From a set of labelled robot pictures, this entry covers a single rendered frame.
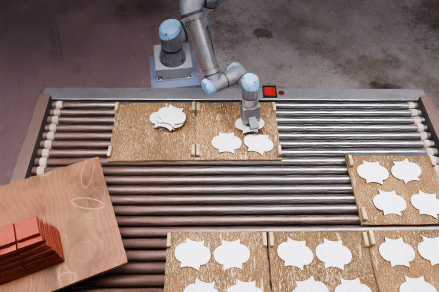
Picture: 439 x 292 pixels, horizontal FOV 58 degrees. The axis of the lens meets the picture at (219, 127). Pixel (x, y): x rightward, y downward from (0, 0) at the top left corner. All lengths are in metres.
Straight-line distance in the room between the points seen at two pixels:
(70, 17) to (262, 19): 1.89
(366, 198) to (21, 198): 1.47
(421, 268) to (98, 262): 1.27
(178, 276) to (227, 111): 0.86
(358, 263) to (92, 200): 1.11
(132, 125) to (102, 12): 2.40
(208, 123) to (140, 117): 0.34
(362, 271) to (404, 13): 3.34
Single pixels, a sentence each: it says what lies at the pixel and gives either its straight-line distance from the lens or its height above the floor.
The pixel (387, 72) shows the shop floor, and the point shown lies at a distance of 3.91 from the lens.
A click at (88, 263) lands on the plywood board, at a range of 1.62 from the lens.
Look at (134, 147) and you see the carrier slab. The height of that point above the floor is 0.94.
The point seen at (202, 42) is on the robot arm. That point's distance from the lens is 1.75.
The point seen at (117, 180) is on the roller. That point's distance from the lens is 1.89.
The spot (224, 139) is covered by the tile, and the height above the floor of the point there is 0.95.
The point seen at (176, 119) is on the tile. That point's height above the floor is 0.99.
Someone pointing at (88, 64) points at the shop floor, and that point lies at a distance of 3.75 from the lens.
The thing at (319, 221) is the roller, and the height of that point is 0.92.
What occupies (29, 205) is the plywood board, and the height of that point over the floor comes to 1.04.
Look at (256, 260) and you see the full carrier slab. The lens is 1.69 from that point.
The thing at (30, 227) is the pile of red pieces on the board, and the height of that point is 1.29.
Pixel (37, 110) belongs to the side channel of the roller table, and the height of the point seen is 0.95.
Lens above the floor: 2.53
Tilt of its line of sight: 53 degrees down
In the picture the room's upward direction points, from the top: 3 degrees clockwise
